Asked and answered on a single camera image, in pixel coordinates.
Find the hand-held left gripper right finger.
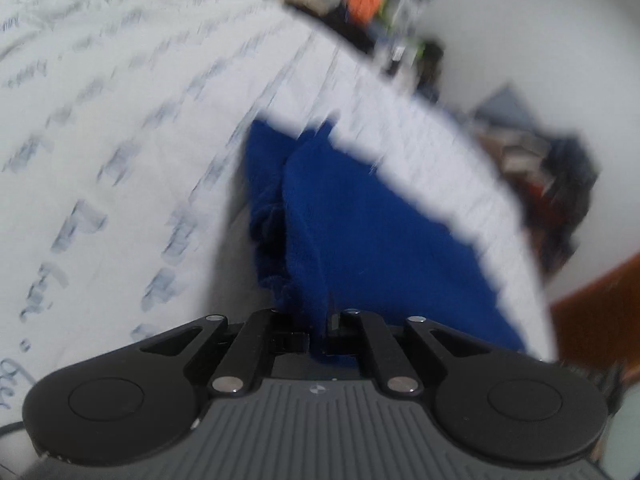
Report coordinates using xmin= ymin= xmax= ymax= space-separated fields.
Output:
xmin=325 ymin=308 xmax=504 ymax=399

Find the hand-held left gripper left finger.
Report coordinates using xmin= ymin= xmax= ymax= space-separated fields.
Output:
xmin=137 ymin=309 xmax=311 ymax=399

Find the blue cloth towel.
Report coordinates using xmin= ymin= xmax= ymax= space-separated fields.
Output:
xmin=245 ymin=117 xmax=527 ymax=362

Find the pile of dark clothes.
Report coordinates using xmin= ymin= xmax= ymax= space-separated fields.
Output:
xmin=500 ymin=135 xmax=602 ymax=277

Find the brown wooden furniture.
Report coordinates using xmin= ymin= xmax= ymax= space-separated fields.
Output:
xmin=549 ymin=255 xmax=640 ymax=377

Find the white script-printed bed sheet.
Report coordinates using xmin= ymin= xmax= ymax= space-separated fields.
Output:
xmin=0 ymin=0 xmax=559 ymax=441

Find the grey flat board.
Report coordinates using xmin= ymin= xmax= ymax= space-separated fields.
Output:
xmin=472 ymin=85 xmax=539 ymax=137

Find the dark rounded item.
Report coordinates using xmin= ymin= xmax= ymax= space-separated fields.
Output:
xmin=414 ymin=40 xmax=447 ymax=104

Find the green and white patterned item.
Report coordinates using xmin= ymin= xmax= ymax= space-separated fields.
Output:
xmin=379 ymin=0 xmax=429 ymax=63

